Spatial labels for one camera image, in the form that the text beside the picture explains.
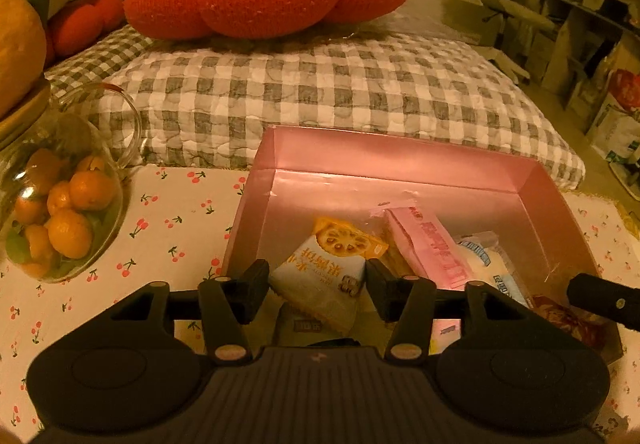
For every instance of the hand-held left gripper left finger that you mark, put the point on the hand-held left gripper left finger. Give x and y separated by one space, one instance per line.
257 286

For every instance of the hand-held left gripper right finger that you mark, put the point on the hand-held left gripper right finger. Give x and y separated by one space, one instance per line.
379 286

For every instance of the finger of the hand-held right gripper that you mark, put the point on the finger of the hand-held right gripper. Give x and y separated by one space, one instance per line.
605 301

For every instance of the dark red patterned snack packet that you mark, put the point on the dark red patterned snack packet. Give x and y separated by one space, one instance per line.
565 321

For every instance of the white orange snack packet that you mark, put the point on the white orange snack packet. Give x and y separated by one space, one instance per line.
320 274

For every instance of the pink snack packet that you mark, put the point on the pink snack packet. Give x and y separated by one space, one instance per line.
432 249

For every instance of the pink cardboard box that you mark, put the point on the pink cardboard box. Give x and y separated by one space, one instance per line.
350 174

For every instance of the blue white snack packet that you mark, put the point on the blue white snack packet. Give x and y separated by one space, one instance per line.
495 264

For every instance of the cherry print cloth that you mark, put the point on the cherry print cloth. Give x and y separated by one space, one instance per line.
175 234

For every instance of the red white bag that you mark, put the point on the red white bag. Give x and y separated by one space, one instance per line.
617 124

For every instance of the grey checked pillow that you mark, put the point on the grey checked pillow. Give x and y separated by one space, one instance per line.
320 99

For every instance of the pile of small oranges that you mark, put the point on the pile of small oranges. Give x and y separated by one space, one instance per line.
70 219

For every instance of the glass jar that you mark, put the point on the glass jar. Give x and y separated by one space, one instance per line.
65 204

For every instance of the cluttered wooden desk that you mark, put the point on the cluttered wooden desk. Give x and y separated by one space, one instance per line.
585 24

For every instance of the wooden jar lid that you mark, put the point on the wooden jar lid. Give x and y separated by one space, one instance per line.
25 114

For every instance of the small red cushion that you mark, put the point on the small red cushion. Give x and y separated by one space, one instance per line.
85 24

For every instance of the large orange fruit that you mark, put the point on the large orange fruit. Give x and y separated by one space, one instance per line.
17 54

